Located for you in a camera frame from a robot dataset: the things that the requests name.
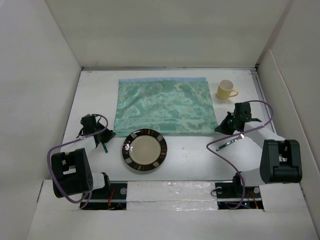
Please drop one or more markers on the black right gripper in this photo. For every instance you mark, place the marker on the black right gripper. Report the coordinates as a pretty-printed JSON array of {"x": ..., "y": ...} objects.
[{"x": 223, "y": 127}]

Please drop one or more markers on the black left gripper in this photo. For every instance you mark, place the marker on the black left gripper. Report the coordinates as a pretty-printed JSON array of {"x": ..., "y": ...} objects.
[{"x": 108, "y": 135}]

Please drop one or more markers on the green patterned cloth placemat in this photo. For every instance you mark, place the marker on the green patterned cloth placemat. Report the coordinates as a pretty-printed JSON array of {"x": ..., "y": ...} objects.
[{"x": 169, "y": 105}]

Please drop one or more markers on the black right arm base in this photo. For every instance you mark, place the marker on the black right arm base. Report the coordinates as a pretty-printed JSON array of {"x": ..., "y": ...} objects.
[{"x": 229, "y": 194}]

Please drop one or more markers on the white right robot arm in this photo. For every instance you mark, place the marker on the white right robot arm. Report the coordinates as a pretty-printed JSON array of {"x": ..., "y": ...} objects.
[{"x": 280, "y": 159}]

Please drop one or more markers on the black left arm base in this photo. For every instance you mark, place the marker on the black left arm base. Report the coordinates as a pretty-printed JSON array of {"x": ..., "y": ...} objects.
[{"x": 113, "y": 199}]

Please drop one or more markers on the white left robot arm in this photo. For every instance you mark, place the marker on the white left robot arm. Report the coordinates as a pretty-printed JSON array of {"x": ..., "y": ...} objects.
[{"x": 70, "y": 171}]

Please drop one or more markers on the yellow ceramic mug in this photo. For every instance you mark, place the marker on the yellow ceramic mug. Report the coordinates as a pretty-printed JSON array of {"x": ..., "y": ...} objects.
[{"x": 226, "y": 90}]

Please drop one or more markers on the dark rimmed cream plate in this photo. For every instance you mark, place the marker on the dark rimmed cream plate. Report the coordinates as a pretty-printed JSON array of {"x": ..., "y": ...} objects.
[{"x": 144, "y": 150}]

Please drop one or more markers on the green handled steak knife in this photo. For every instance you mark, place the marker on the green handled steak knife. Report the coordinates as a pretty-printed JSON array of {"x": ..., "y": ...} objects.
[{"x": 104, "y": 147}]

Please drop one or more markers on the green handled silver fork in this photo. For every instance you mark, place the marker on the green handled silver fork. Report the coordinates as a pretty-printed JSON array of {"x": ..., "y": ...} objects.
[{"x": 240, "y": 137}]

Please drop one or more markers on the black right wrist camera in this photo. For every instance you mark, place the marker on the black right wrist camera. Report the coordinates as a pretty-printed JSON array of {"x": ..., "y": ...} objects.
[{"x": 242, "y": 110}]

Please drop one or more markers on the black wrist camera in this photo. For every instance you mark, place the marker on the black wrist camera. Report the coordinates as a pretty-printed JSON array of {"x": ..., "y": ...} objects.
[
  {"x": 89, "y": 124},
  {"x": 242, "y": 110}
]

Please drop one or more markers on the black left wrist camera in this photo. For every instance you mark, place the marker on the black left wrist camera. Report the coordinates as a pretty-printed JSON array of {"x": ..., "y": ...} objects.
[{"x": 89, "y": 124}]

